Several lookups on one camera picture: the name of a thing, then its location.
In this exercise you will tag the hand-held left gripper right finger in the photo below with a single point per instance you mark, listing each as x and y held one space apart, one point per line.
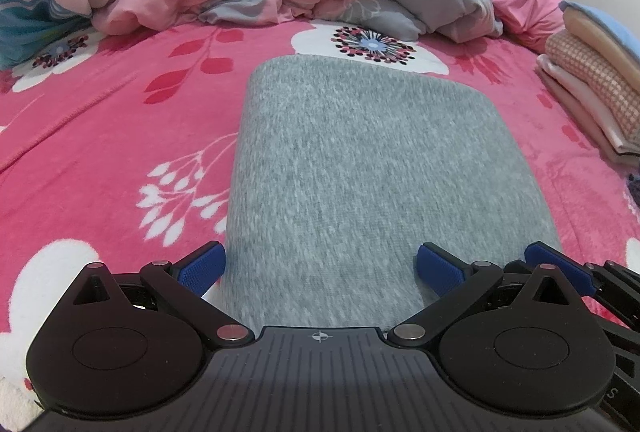
440 272

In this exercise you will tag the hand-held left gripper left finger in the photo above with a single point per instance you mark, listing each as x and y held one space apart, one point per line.
202 269

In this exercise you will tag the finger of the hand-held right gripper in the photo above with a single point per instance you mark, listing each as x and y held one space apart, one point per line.
575 274

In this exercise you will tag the grey sweatshirt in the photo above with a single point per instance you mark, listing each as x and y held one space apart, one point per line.
375 187

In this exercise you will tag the pink floral blanket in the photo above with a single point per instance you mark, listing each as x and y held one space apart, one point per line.
125 122

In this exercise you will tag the white folded cloth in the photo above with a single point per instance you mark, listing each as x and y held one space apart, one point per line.
580 107

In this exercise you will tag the beige folded cloth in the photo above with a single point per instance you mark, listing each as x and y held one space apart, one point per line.
595 32

